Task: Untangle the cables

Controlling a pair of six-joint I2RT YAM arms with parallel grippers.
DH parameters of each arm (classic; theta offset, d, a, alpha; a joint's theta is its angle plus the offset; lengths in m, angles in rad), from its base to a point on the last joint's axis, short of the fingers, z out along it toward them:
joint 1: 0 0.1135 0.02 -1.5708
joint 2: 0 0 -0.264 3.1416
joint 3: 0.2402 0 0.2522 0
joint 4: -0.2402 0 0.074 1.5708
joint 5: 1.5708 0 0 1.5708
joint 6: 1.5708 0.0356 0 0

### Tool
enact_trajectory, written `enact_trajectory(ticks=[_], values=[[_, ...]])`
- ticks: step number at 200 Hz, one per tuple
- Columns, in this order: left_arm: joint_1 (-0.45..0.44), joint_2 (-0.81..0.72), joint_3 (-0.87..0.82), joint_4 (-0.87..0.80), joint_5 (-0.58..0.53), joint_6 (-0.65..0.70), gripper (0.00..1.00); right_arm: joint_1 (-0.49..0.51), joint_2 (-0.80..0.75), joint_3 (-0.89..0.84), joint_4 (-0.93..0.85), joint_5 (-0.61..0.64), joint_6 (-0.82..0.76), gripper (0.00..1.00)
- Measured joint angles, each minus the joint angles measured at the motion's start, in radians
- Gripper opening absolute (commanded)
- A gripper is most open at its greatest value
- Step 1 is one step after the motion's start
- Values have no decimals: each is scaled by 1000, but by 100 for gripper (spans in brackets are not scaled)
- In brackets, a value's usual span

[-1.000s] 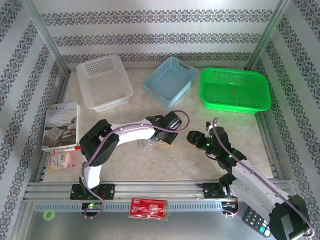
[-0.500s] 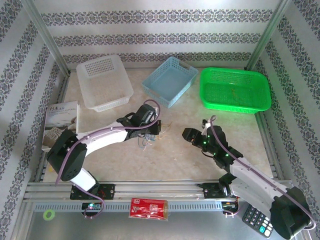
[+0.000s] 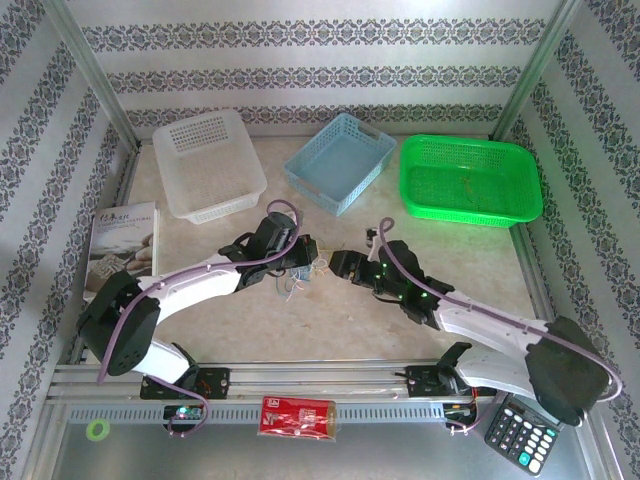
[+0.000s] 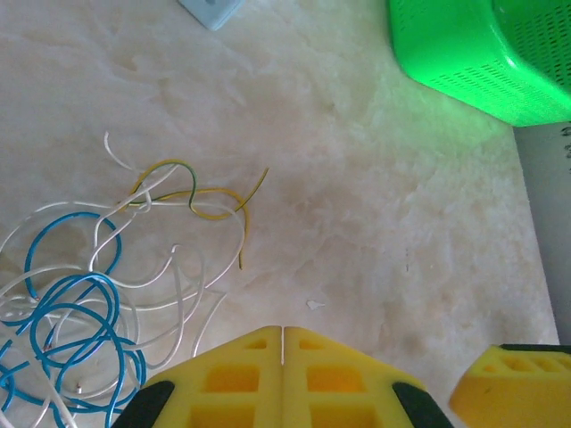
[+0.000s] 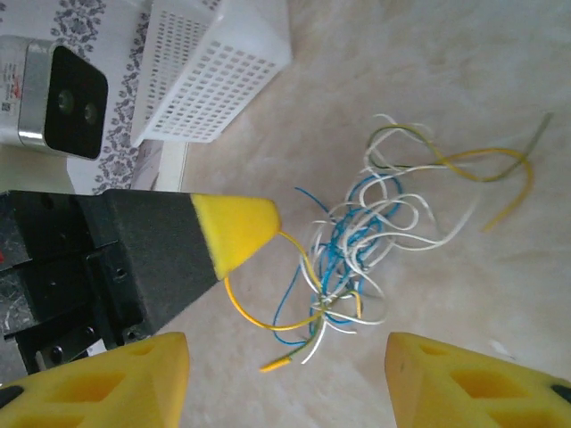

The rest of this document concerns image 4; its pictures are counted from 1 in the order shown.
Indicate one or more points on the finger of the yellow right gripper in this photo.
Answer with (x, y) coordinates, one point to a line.
(513, 401)

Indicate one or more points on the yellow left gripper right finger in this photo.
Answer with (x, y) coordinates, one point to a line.
(379, 374)

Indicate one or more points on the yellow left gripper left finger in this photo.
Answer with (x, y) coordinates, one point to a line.
(187, 379)

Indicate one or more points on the small white paper scrap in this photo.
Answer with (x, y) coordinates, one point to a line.
(313, 305)

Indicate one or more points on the green plastic mesh basket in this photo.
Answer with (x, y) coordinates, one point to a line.
(446, 44)

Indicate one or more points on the light blue plastic basket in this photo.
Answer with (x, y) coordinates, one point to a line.
(212, 11)

